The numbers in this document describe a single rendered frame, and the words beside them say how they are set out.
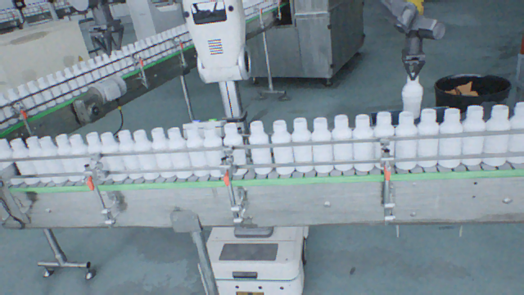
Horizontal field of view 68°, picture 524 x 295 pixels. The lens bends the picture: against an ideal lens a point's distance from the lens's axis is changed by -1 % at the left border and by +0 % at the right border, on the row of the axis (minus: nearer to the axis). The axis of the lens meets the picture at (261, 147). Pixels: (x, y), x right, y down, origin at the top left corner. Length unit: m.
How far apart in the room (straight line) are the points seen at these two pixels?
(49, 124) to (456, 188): 2.09
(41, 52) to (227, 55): 3.69
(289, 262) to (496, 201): 1.04
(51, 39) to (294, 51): 2.84
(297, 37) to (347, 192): 3.82
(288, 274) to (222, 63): 1.04
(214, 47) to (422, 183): 1.01
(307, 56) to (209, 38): 3.26
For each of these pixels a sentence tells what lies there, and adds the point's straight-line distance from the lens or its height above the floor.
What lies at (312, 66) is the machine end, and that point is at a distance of 4.93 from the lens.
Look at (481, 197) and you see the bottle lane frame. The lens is 1.28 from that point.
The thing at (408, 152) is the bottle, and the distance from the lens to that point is 1.18.
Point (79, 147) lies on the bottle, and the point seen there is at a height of 1.13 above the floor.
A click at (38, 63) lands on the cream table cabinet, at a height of 0.85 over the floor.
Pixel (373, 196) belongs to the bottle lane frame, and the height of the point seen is 0.93.
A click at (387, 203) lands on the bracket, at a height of 0.94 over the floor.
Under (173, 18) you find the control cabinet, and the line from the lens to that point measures 7.48.
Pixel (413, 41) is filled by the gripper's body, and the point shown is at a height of 1.27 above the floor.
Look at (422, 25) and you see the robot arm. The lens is 1.43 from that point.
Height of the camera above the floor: 1.63
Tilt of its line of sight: 27 degrees down
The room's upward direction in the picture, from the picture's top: 9 degrees counter-clockwise
